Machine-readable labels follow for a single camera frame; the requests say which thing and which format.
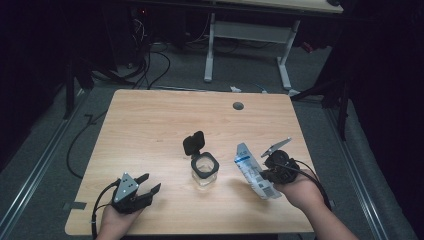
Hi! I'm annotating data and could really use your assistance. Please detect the person's right hand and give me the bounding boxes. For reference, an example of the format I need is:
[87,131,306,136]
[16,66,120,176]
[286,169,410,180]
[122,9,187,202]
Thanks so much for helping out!
[273,169,326,213]

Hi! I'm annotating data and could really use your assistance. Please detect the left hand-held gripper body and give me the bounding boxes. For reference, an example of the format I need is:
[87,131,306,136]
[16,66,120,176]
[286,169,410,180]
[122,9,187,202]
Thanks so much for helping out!
[110,172,155,215]

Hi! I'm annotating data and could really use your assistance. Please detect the right hand-held gripper black cable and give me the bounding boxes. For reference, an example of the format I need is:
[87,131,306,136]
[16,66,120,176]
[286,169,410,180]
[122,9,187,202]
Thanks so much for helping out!
[274,159,333,212]

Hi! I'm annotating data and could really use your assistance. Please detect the person's left hand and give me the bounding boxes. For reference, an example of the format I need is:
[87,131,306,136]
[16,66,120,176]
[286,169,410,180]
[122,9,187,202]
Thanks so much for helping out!
[97,203,144,240]

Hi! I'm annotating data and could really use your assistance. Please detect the thin black floor cable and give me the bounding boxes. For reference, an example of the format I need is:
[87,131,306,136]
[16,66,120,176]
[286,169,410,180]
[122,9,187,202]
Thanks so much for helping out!
[66,111,109,180]

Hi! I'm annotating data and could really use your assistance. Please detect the left hand-held gripper black cable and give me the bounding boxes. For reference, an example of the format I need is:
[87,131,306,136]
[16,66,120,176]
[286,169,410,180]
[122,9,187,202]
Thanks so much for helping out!
[91,178,122,240]

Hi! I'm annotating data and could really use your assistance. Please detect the metal floor rail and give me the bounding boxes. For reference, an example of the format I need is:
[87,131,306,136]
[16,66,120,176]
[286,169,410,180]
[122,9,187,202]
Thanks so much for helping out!
[324,106,391,240]
[0,88,89,231]

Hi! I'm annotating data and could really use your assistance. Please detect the black stand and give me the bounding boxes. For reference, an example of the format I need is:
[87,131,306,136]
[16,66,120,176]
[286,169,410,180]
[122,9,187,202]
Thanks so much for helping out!
[289,74,353,142]
[62,56,96,121]

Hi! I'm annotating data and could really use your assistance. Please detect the glass jar with black lid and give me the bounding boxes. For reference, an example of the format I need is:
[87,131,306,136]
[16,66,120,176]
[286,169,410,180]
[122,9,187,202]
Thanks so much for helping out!
[182,130,221,188]

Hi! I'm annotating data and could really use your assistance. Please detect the white-framed desk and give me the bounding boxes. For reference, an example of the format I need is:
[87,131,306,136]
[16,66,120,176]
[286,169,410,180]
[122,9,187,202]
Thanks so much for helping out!
[203,0,344,92]

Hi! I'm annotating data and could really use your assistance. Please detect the hand-held gripper black cable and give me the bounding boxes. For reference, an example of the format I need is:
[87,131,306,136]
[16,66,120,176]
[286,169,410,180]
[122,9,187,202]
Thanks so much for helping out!
[274,159,333,212]
[91,178,122,240]

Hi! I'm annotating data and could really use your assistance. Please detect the white and blue bag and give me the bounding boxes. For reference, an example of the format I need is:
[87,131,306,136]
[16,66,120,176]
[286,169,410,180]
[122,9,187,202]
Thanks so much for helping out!
[233,142,283,201]

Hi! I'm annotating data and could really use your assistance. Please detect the bundle of black floor cables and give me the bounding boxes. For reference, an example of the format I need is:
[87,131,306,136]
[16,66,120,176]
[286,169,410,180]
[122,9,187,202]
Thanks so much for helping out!
[89,41,172,91]

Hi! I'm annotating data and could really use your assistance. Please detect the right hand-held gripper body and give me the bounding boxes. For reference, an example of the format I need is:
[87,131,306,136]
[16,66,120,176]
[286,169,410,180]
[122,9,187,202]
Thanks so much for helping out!
[260,137,301,185]

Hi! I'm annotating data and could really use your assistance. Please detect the grey tape strip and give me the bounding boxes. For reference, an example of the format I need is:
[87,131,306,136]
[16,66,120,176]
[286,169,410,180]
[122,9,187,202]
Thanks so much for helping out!
[62,201,88,212]

